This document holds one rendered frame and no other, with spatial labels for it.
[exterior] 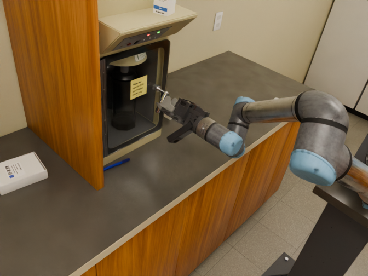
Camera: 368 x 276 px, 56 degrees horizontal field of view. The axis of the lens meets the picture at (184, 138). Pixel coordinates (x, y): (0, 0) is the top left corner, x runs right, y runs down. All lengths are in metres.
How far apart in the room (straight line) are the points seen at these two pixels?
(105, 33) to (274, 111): 0.54
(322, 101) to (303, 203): 1.90
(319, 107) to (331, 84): 3.19
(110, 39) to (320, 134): 0.61
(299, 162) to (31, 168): 0.90
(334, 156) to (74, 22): 0.74
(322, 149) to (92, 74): 0.63
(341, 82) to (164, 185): 3.07
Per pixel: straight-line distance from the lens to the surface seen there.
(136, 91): 1.25
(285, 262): 2.38
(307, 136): 0.91
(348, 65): 4.01
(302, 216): 2.70
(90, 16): 0.93
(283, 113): 1.05
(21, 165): 1.35
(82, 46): 0.98
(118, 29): 0.98
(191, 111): 1.21
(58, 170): 1.36
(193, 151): 1.45
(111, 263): 1.27
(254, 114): 1.16
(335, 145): 0.92
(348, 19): 3.93
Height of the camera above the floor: 1.86
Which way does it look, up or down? 37 degrees down
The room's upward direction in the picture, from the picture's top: 8 degrees clockwise
